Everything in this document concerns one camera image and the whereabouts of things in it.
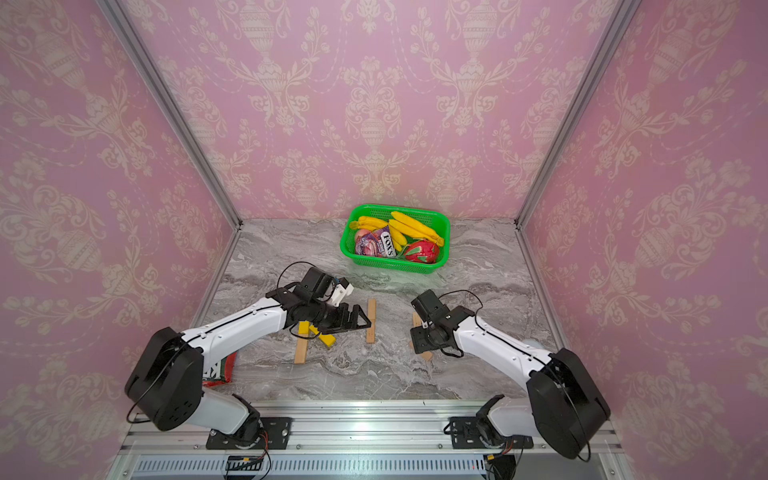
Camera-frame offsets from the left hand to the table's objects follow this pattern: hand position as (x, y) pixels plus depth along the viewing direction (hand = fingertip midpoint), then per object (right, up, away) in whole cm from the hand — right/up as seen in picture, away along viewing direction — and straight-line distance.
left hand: (361, 328), depth 82 cm
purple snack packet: (+3, +24, +23) cm, 33 cm away
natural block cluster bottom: (+19, -9, +4) cm, 21 cm away
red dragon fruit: (+19, +21, +18) cm, 34 cm away
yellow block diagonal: (-13, +3, -11) cm, 17 cm away
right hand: (+17, -5, +3) cm, 18 cm away
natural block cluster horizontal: (+2, -4, +8) cm, 9 cm away
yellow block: (-11, -5, +7) cm, 14 cm away
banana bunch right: (+13, +30, +27) cm, 43 cm away
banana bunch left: (0, +31, +28) cm, 42 cm away
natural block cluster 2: (+14, +5, -11) cm, 18 cm away
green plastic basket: (+25, +33, +31) cm, 51 cm away
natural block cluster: (+2, +2, +12) cm, 12 cm away
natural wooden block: (-18, -10, +6) cm, 21 cm away
